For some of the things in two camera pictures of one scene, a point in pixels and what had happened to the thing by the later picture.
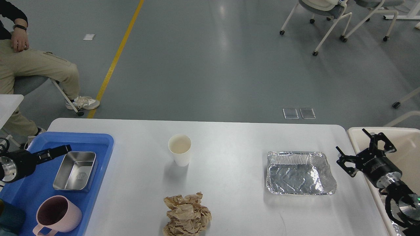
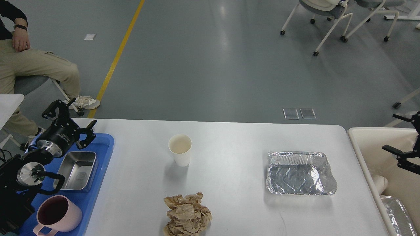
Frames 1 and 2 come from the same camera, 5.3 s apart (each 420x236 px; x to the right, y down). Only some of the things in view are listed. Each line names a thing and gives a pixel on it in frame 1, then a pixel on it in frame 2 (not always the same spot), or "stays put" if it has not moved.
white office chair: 329,9 stays put
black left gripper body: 16,164 to 58,136
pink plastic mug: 57,213 stays put
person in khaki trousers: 16,61 stays put
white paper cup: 180,145 stays put
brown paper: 188,216 stays put
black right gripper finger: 388,147 to 414,118
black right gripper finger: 343,158 to 401,158
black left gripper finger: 46,159 to 91,135
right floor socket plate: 307,113 stays put
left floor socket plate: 290,113 stays put
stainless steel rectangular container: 77,172 stays put
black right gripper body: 378,167 to 415,153
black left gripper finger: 51,153 to 63,112
